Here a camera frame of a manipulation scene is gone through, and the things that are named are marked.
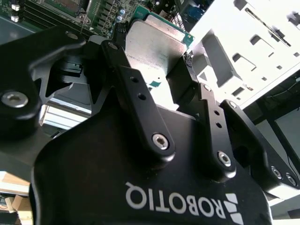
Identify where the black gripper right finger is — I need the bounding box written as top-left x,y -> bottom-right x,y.
165,52 -> 300,196

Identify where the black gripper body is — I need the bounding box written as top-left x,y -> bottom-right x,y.
29,102 -> 274,225

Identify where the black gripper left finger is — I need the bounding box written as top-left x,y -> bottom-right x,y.
0,22 -> 177,164

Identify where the silver CPU green board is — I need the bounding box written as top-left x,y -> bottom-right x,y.
124,4 -> 195,91

